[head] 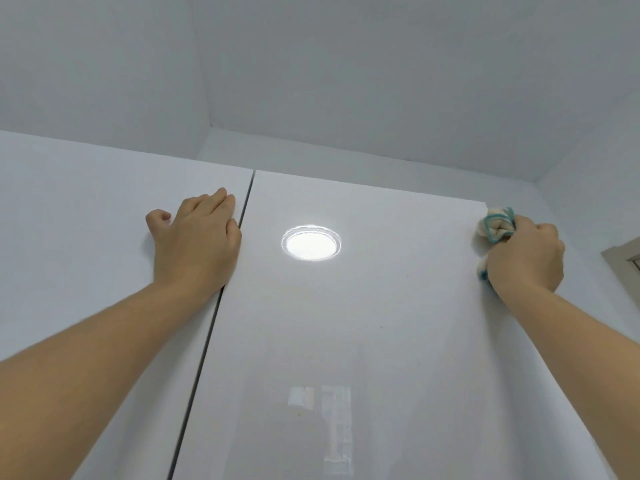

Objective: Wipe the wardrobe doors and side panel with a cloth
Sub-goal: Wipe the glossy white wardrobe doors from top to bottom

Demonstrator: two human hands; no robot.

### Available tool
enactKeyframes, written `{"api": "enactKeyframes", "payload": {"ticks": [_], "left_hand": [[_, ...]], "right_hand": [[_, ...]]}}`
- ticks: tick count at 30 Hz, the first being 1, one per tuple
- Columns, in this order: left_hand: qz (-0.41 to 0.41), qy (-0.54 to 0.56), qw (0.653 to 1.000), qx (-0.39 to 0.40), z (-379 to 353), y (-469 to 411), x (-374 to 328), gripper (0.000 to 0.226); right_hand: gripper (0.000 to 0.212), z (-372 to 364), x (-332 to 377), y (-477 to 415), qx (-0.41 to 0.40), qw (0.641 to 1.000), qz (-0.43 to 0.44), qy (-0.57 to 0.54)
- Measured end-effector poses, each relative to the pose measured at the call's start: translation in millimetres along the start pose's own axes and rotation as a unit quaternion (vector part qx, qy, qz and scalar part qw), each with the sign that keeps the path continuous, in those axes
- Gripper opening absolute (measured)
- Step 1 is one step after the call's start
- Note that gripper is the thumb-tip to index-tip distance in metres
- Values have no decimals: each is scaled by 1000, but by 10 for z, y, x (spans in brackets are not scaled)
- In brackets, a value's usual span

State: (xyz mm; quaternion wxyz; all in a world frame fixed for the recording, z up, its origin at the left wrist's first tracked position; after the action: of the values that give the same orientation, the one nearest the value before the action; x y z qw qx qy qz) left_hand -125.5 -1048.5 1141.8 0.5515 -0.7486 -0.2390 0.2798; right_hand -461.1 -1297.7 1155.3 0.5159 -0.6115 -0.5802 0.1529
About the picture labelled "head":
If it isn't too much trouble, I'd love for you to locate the person's left hand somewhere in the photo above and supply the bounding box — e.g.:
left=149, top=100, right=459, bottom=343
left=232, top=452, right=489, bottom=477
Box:
left=145, top=187, right=243, bottom=295

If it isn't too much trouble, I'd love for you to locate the person's right hand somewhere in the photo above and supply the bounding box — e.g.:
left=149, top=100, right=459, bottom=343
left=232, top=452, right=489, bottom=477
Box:
left=485, top=214, right=566, bottom=295

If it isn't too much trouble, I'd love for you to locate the beige cloth with teal edge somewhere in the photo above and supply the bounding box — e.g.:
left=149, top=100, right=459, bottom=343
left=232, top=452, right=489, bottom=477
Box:
left=475, top=206, right=517, bottom=281

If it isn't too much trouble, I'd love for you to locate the person's right forearm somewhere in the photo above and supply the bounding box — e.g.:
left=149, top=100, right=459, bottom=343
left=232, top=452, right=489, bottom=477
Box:
left=499, top=287, right=640, bottom=480

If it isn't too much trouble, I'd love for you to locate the person's left forearm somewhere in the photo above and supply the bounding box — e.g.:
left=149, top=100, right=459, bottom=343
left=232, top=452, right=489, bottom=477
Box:
left=0, top=282, right=223, bottom=480

